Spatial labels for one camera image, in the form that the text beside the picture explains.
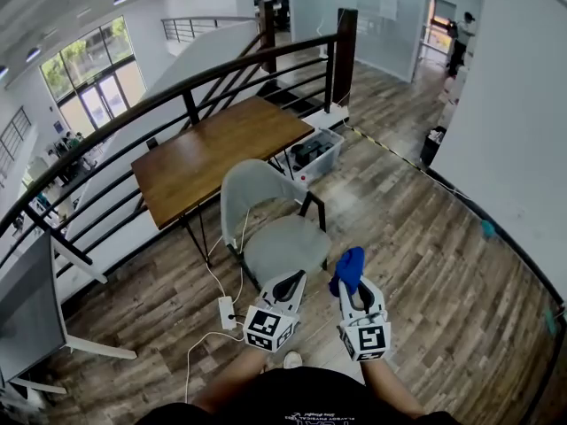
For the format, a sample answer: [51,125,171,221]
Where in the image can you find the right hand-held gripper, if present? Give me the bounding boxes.
[338,276,392,364]

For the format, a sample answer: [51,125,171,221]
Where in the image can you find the distant metal railing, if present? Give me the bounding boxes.
[159,15,259,44]

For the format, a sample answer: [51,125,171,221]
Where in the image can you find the grey chair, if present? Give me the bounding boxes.
[220,158,334,292]

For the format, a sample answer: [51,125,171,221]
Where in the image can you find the person's black shirt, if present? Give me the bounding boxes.
[134,366,462,425]

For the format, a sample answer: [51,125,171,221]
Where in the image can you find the large glass entrance window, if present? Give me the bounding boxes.
[40,15,148,133]

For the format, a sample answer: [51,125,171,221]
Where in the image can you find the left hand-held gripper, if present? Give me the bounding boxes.
[242,269,308,354]

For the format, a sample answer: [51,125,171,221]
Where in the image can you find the person's left forearm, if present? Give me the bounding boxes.
[193,346,272,415]

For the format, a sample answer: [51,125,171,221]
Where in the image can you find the black trash bin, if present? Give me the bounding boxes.
[419,126,448,168]

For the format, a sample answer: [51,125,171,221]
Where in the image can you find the clear plastic storage box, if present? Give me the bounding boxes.
[275,127,346,186]

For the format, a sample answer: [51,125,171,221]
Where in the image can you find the black metal railing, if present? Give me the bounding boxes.
[0,0,360,283]

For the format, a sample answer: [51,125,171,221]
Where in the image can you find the person's right forearm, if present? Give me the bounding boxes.
[360,357,427,420]

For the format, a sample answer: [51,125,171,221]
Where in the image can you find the wooden table with black legs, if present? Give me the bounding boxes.
[130,95,316,268]

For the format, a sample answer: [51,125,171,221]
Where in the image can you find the yellow black floor strip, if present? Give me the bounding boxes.
[345,123,427,173]

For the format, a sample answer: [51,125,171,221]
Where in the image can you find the white power strip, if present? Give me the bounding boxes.
[217,296,237,332]

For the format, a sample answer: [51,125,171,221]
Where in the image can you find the blue cloth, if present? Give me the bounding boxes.
[328,246,366,298]

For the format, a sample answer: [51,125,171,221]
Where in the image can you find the white cable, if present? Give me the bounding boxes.
[205,205,252,305]
[184,328,245,405]

